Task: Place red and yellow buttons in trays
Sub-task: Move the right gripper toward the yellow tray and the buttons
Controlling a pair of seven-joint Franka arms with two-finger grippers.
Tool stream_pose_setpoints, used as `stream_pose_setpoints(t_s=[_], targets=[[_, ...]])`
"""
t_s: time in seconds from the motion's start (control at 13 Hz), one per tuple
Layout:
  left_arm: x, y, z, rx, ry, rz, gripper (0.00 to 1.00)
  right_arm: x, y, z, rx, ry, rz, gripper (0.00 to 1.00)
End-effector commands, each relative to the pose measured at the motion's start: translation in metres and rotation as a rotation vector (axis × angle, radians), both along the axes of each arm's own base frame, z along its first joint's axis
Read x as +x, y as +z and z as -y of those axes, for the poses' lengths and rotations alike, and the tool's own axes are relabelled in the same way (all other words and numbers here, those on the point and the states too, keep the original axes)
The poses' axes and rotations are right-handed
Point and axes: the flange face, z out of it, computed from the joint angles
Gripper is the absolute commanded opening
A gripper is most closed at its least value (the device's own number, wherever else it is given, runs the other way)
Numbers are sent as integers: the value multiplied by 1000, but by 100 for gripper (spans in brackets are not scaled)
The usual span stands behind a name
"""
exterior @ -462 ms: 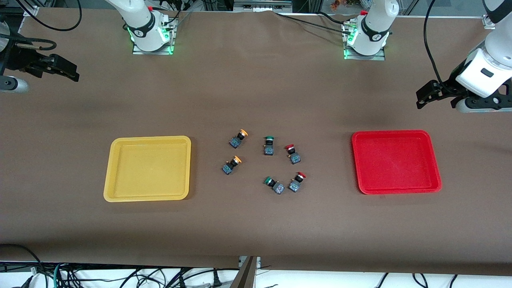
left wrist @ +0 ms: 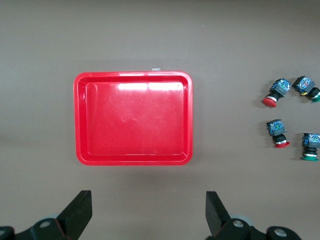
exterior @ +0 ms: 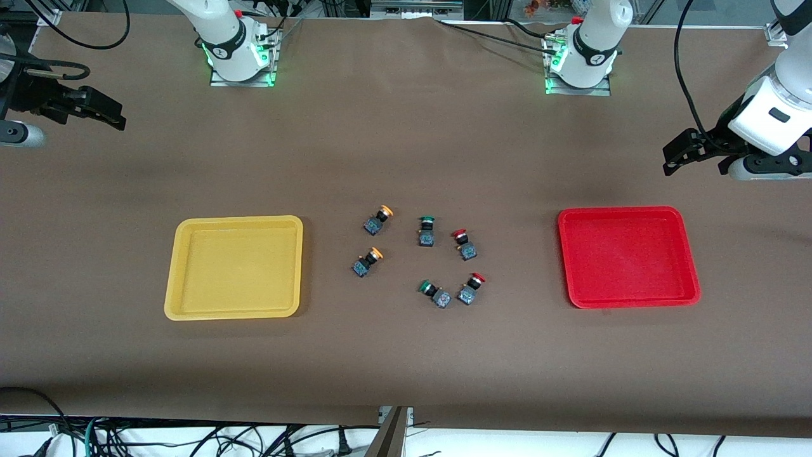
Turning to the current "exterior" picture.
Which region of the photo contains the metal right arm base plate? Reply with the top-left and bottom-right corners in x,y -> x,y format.
209,25 -> 280,88

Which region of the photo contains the black power cable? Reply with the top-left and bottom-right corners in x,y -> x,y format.
434,18 -> 554,51

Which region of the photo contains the metal table leg bracket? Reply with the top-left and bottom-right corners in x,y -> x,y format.
364,406 -> 414,457

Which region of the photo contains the red plastic tray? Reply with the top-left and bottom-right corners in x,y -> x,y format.
558,206 -> 702,309

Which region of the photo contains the red push button switch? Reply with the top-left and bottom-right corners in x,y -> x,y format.
451,229 -> 478,262
456,273 -> 487,306

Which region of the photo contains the aluminium frame profile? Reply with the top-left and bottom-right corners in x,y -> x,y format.
370,0 -> 465,20

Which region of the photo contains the brown table cover mat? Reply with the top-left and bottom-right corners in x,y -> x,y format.
0,13 -> 812,439

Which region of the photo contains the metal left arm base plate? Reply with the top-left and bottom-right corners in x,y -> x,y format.
542,33 -> 612,97

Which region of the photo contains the yellow plastic tray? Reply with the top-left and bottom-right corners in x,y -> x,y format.
164,215 -> 304,321

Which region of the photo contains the yellow push button switch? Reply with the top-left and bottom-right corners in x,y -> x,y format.
363,205 -> 395,236
351,247 -> 384,279

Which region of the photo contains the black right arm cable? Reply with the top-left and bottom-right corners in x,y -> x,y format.
0,0 -> 131,81

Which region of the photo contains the grey base cable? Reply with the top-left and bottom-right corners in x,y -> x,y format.
266,18 -> 306,50

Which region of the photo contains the teal floor cable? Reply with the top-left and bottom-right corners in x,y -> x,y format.
84,417 -> 103,457

